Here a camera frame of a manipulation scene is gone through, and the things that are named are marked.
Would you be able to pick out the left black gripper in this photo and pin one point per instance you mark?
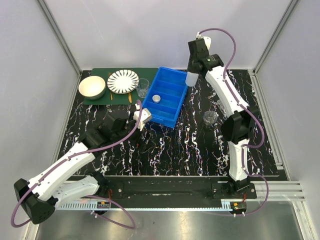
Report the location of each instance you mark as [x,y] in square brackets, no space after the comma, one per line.
[136,132]

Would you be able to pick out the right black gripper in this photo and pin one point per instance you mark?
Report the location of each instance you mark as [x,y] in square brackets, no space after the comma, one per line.
[189,68]

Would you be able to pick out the squeeze bottle red cap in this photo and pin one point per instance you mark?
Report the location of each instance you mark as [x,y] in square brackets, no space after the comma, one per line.
[191,79]

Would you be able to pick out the blue compartment bin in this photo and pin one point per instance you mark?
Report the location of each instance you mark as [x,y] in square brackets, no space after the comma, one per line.
[170,85]

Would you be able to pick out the small glass beaker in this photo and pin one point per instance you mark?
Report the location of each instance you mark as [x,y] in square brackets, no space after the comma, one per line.
[210,118]

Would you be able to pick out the clear tube rack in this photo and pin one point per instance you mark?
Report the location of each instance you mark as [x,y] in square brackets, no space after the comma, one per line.
[220,105]

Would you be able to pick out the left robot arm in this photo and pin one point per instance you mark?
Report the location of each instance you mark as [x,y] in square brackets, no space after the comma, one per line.
[40,196]

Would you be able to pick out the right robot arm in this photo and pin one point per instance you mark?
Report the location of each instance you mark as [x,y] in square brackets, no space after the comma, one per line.
[239,124]

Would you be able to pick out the small white crucible cup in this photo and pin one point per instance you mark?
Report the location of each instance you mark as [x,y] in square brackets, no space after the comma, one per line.
[156,98]

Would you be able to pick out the gold knife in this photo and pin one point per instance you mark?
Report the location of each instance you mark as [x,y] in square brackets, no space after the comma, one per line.
[130,97]

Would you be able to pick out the clear drinking glass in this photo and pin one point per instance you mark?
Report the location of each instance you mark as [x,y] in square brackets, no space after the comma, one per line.
[142,87]

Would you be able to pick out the striped white plate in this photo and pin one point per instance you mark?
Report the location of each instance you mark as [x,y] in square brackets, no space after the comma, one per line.
[122,81]

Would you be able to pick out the white ceramic bowl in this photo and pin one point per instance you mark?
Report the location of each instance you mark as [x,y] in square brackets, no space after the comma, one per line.
[92,87]

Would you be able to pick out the gold fork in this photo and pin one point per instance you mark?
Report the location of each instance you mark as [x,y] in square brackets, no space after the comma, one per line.
[111,95]

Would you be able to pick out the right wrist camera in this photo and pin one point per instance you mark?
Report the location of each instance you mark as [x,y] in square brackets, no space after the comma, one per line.
[207,40]

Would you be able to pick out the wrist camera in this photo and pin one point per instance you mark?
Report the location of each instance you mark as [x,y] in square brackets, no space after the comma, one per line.
[141,115]
[207,40]

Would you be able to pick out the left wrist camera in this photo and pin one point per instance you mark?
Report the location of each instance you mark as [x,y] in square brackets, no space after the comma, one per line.
[141,115]

